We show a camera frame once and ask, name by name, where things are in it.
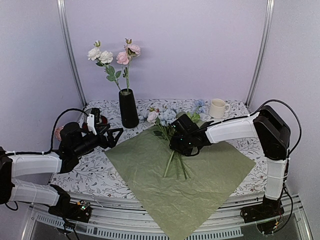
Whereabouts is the white rose stem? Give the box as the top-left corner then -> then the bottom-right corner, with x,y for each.
87,40 -> 123,94

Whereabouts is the black cylindrical vase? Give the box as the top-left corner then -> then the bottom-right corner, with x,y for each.
118,88 -> 139,129

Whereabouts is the left aluminium frame post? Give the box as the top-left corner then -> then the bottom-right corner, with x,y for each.
56,0 -> 87,107

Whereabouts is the floral patterned tablecloth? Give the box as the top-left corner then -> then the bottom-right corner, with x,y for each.
50,99 -> 268,199

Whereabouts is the pink rose stem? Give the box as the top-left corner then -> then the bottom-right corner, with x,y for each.
116,38 -> 141,93

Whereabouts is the aluminium frame post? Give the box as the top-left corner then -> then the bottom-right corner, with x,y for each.
245,0 -> 275,108
56,0 -> 87,107

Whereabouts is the green and peach wrapping paper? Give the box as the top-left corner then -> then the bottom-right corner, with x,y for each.
105,126 -> 255,240

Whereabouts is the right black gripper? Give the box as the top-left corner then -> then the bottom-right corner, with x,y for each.
169,132 -> 194,155

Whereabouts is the pink patterned ball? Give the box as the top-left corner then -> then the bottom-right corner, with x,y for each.
54,125 -> 64,142

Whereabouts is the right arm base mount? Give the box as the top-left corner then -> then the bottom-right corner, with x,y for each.
240,192 -> 285,235

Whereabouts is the right aluminium frame post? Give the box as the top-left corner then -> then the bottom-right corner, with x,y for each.
245,0 -> 275,108

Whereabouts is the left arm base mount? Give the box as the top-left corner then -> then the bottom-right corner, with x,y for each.
48,184 -> 92,223

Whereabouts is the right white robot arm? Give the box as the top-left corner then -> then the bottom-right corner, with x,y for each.
169,105 -> 291,218

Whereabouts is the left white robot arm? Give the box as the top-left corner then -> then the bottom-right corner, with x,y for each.
0,122 -> 124,217

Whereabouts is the cream ceramic mug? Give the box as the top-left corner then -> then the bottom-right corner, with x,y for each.
208,98 -> 231,119

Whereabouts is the peach paper flower bouquet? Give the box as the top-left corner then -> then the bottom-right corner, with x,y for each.
138,99 -> 205,180

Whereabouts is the red round coaster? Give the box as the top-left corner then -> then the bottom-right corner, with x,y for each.
81,115 -> 108,132

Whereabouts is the aluminium front rail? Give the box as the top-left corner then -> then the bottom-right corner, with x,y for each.
21,193 -> 314,240

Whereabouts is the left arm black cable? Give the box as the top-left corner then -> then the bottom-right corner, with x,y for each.
4,107 -> 88,157

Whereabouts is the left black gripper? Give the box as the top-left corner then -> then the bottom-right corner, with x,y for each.
73,123 -> 124,158

